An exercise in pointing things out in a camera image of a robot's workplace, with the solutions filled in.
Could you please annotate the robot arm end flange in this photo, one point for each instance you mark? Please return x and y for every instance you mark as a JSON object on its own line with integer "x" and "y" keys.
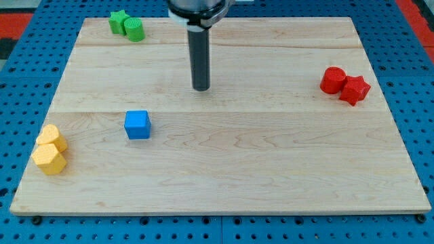
{"x": 201, "y": 14}

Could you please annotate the wooden board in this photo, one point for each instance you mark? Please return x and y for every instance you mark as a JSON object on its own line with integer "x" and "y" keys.
{"x": 264, "y": 140}

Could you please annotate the blue cube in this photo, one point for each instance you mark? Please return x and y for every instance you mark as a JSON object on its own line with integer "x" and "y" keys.
{"x": 137, "y": 124}

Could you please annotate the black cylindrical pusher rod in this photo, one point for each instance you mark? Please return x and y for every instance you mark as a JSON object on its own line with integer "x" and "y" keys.
{"x": 199, "y": 54}

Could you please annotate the red cylinder block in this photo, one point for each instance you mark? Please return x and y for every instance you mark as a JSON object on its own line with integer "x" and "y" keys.
{"x": 333, "y": 80}

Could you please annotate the green cylinder block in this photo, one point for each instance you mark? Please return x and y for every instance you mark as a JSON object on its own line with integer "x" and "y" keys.
{"x": 134, "y": 29}

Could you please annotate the red star block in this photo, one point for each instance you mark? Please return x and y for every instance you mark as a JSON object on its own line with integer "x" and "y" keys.
{"x": 354, "y": 90}

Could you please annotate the green star block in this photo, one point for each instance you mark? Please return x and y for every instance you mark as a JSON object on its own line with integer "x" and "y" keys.
{"x": 116, "y": 22}

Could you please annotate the yellow heart block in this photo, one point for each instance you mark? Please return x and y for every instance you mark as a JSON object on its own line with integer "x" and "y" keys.
{"x": 50, "y": 134}

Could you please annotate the yellow hexagon block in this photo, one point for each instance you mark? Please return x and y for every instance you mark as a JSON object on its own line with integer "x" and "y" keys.
{"x": 48, "y": 159}

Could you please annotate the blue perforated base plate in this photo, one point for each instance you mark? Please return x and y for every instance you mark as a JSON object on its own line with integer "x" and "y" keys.
{"x": 37, "y": 38}

